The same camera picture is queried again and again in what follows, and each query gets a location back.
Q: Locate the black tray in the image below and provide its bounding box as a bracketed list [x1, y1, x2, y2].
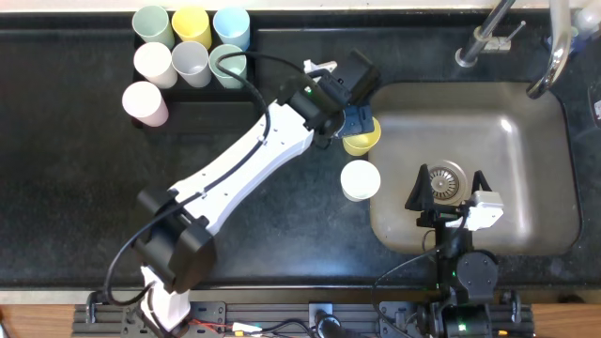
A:
[131, 27, 257, 135]

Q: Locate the pink cup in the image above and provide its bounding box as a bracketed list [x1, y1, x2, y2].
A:
[121, 81, 170, 129]

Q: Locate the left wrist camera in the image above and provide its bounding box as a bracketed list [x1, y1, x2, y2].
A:
[302, 59, 339, 76]

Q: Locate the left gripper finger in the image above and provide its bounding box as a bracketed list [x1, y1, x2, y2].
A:
[338, 105, 376, 138]

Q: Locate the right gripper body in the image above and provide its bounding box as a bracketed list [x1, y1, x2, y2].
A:
[415, 206, 470, 229]

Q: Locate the black cable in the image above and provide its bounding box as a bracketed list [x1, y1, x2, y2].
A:
[102, 50, 306, 309]
[370, 227, 445, 338]

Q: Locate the mounting rail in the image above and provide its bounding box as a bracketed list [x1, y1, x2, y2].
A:
[72, 289, 536, 338]

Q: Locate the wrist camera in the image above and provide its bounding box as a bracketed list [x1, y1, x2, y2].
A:
[302, 59, 339, 76]
[445, 190, 505, 233]

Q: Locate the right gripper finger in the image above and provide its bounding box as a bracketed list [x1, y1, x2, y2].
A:
[470, 169, 493, 194]
[404, 162, 435, 212]

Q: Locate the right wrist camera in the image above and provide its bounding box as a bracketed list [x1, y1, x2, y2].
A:
[445, 190, 505, 233]

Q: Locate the green cup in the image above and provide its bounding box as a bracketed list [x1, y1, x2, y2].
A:
[131, 5, 176, 50]
[208, 43, 249, 90]

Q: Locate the steel tap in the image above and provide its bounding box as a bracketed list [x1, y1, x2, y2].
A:
[454, 0, 575, 100]

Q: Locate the grey cup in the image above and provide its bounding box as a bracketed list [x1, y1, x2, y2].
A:
[171, 40, 213, 89]

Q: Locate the blue soap bottle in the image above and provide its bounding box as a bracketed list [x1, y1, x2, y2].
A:
[547, 3, 601, 55]

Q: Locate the white cup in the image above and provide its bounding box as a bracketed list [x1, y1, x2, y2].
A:
[339, 160, 382, 203]
[132, 41, 178, 90]

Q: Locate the blue cup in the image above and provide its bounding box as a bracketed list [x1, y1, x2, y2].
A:
[212, 7, 252, 52]

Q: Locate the steel sink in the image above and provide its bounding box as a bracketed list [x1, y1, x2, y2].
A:
[367, 82, 583, 257]

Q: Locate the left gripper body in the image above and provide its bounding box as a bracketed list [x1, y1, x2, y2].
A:
[335, 48, 381, 107]

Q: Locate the yellow cup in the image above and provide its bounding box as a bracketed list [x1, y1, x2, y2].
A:
[171, 6, 213, 51]
[341, 116, 382, 158]

